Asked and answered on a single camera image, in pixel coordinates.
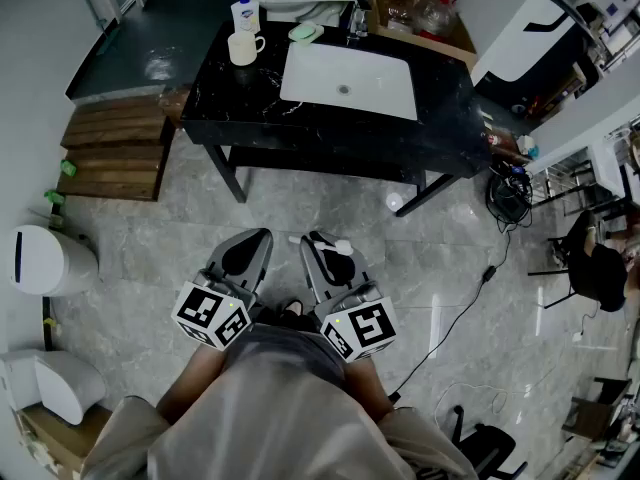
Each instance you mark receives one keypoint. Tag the black marble vanity table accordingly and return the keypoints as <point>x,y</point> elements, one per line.
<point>240,103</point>

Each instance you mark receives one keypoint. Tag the clear plastic bag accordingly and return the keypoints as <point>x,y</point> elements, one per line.
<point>400,13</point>

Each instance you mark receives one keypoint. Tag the white soap bottle blue pump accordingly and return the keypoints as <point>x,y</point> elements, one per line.
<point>245,15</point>

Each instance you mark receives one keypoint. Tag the person's right forearm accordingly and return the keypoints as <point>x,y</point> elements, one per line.
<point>370,388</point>

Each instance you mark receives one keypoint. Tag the clear plastic jar red lid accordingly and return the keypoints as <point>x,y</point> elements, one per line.
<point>435,15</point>

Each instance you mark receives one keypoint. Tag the white toothbrush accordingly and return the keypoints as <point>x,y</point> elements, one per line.
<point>330,245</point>

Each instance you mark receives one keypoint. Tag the black office chair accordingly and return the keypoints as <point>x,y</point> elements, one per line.
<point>485,443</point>

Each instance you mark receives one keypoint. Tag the white sink basin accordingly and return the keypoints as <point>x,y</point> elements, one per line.
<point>350,78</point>

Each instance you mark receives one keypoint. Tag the person's light grey shirt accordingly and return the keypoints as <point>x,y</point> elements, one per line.
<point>280,418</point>

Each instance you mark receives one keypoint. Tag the plastic-wrapped wooden block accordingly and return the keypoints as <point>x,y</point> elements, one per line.
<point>175,108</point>

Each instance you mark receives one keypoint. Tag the white and black appliance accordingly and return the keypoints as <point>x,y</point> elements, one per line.
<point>520,53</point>

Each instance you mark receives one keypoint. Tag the person's shoe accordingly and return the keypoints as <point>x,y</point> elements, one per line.
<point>292,309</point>

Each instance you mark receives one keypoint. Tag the person's left forearm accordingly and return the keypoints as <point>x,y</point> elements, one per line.
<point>192,383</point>

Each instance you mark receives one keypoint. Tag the small green packet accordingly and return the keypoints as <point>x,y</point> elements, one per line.
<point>68,167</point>
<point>55,197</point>

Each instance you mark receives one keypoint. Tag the white round trash bin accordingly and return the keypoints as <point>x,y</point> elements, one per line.
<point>50,260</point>

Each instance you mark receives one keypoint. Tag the white lidded bin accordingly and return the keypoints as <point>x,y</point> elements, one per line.
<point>55,385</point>

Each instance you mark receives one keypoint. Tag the metal rack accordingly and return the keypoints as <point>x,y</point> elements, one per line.
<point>570,188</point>

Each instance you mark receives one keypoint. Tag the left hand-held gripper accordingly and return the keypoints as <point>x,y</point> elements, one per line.
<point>210,313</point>

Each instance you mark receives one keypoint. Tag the chrome faucet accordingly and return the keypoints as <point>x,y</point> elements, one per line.
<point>359,20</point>

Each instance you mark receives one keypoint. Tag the brown wooden stool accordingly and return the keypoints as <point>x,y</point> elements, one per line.
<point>595,410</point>

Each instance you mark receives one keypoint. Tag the large cardboard box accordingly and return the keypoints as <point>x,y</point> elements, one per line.
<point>450,43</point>

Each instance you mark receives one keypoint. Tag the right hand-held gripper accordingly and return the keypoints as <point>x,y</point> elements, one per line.
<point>365,325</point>

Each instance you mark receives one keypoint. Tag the person's black trousers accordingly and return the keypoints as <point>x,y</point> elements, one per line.
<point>270,318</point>

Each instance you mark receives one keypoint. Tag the green soap dish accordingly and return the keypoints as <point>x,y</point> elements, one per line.
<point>306,32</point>

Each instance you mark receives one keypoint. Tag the wooden slat platform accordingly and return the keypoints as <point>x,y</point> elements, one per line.
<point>115,148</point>

